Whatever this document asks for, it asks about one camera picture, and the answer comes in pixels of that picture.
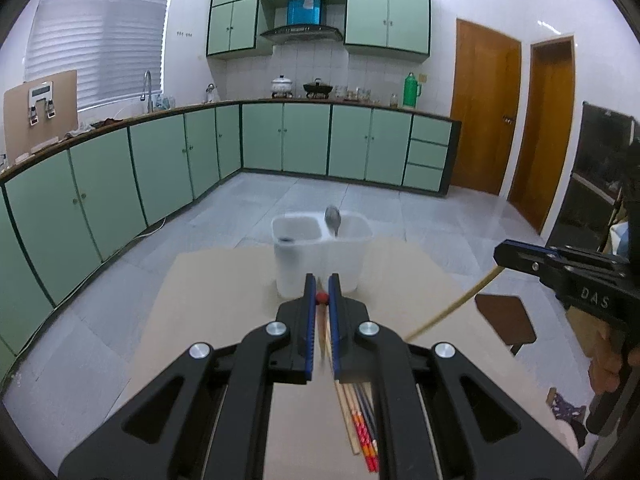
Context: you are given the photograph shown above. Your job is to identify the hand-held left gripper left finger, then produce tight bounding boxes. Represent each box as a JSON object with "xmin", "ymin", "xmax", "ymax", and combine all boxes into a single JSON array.
[{"xmin": 57, "ymin": 272, "xmax": 321, "ymax": 480}]

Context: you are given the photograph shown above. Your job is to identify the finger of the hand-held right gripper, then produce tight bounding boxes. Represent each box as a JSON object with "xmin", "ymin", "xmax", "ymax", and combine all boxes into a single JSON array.
[
  {"xmin": 493, "ymin": 241, "xmax": 571, "ymax": 286},
  {"xmin": 547, "ymin": 245, "xmax": 632, "ymax": 268}
]

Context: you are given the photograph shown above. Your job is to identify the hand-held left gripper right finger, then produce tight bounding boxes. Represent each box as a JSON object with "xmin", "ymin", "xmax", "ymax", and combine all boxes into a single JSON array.
[{"xmin": 328, "ymin": 273, "xmax": 585, "ymax": 480}]

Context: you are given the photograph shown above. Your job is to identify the red chopstick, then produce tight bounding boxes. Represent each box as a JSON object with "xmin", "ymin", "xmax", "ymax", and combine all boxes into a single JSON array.
[
  {"xmin": 349, "ymin": 400, "xmax": 373, "ymax": 466},
  {"xmin": 316, "ymin": 290, "xmax": 332, "ymax": 361},
  {"xmin": 356, "ymin": 410, "xmax": 380, "ymax": 473}
]

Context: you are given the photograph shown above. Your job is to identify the white two-compartment utensil holder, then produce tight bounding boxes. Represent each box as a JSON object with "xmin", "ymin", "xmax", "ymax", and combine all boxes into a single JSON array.
[{"xmin": 271, "ymin": 211, "xmax": 373, "ymax": 298}]

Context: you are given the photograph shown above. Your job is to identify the dark chopstick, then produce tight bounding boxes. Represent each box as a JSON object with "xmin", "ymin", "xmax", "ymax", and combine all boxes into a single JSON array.
[{"xmin": 356, "ymin": 384, "xmax": 380, "ymax": 441}]

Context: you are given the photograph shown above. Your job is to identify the light wooden chopstick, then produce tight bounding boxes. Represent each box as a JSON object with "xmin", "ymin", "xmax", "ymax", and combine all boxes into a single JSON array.
[
  {"xmin": 335, "ymin": 382, "xmax": 361, "ymax": 456},
  {"xmin": 405, "ymin": 266, "xmax": 502, "ymax": 342}
]

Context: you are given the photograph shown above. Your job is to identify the person's right hand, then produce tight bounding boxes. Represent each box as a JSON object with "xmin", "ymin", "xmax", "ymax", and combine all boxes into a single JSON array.
[{"xmin": 581, "ymin": 307, "xmax": 626, "ymax": 387}]

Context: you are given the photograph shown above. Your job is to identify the brown stool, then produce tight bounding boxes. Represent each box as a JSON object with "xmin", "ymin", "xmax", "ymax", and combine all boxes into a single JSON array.
[{"xmin": 474, "ymin": 294, "xmax": 538, "ymax": 357}]

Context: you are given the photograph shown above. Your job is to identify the black cabinet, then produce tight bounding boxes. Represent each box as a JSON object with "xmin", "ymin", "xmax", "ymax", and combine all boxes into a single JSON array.
[{"xmin": 544, "ymin": 101, "xmax": 640, "ymax": 261}]

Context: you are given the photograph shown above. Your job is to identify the metal spoon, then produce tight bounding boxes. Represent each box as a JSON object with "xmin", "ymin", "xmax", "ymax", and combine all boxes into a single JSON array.
[{"xmin": 324, "ymin": 205, "xmax": 343, "ymax": 239}]

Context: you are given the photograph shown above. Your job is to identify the dotted purple slipper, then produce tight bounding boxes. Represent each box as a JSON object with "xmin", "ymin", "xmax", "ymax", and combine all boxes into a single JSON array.
[{"xmin": 547, "ymin": 387, "xmax": 588, "ymax": 448}]

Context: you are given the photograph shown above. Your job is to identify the wooden door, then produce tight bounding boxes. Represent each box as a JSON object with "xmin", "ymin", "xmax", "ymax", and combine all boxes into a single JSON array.
[
  {"xmin": 507, "ymin": 35, "xmax": 576, "ymax": 234},
  {"xmin": 450, "ymin": 18, "xmax": 522, "ymax": 196}
]

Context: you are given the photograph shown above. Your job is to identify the green thermos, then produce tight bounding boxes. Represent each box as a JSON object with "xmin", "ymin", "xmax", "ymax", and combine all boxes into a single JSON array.
[{"xmin": 403, "ymin": 72, "xmax": 422, "ymax": 109}]

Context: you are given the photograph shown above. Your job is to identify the green base cabinet run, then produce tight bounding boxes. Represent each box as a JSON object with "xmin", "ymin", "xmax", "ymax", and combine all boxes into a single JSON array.
[{"xmin": 0, "ymin": 100, "xmax": 462, "ymax": 378}]

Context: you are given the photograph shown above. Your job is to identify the group of glass jars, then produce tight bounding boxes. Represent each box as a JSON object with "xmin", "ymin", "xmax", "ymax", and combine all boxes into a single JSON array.
[{"xmin": 334, "ymin": 86, "xmax": 373, "ymax": 104}]

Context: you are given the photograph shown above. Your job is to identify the black wok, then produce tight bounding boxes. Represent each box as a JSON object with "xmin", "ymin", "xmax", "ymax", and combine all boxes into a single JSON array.
[{"xmin": 303, "ymin": 79, "xmax": 334, "ymax": 99}]

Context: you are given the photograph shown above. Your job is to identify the range hood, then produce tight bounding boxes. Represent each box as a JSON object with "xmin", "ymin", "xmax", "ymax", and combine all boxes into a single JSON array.
[{"xmin": 260, "ymin": 25, "xmax": 345, "ymax": 45}]

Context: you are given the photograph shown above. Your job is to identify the blue hood chimney cover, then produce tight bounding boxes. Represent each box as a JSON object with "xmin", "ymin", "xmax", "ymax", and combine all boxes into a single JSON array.
[{"xmin": 286, "ymin": 0, "xmax": 326, "ymax": 27}]

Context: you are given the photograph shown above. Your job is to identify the white device on board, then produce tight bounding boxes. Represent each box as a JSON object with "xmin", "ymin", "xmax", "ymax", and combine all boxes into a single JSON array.
[{"xmin": 26, "ymin": 81, "xmax": 57, "ymax": 125}]

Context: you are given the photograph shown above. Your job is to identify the white window blind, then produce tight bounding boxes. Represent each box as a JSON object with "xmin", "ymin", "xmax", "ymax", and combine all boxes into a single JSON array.
[{"xmin": 24, "ymin": 0, "xmax": 176, "ymax": 111}]

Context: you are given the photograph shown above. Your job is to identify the wooden board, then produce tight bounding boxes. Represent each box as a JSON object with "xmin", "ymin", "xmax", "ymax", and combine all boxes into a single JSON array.
[{"xmin": 4, "ymin": 70, "xmax": 80, "ymax": 155}]

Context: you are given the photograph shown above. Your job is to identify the white floor cable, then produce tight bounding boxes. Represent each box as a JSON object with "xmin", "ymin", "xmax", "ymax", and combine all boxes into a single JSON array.
[{"xmin": 127, "ymin": 217, "xmax": 168, "ymax": 247}]

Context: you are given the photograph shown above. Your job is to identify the green wall cabinets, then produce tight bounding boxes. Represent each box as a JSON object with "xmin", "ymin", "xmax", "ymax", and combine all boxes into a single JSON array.
[{"xmin": 206, "ymin": 0, "xmax": 432, "ymax": 61}]

